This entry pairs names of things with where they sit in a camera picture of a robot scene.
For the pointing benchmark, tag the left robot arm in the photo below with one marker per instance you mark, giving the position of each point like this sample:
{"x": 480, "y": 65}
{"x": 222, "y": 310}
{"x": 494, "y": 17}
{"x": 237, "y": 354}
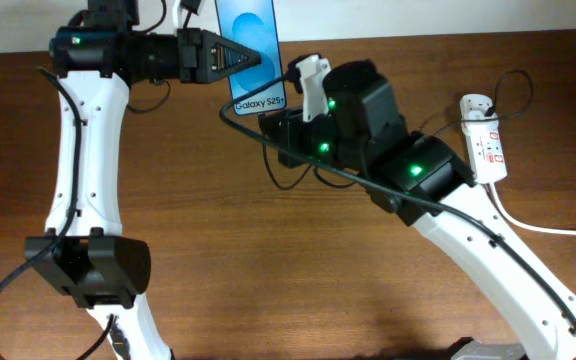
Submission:
{"x": 96, "y": 58}

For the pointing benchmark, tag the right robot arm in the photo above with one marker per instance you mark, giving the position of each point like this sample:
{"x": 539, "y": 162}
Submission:
{"x": 349, "y": 123}

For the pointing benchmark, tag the white USB charger plug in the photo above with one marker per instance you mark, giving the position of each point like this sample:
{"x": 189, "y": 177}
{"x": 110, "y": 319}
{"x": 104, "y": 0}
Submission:
{"x": 473, "y": 109}

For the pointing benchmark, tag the blue Galaxy smartphone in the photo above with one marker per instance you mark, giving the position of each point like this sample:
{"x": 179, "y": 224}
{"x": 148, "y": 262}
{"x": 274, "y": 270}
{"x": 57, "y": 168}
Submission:
{"x": 251, "y": 24}

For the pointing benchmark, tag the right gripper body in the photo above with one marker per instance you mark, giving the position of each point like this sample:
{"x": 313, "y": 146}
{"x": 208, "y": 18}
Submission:
{"x": 318, "y": 144}

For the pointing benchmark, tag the white power strip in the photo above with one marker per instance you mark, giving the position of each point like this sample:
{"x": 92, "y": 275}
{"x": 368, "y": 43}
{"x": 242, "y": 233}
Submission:
{"x": 486, "y": 156}

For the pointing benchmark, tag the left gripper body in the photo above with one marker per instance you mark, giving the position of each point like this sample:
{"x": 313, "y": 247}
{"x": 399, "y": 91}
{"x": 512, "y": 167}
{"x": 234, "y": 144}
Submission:
{"x": 192, "y": 63}

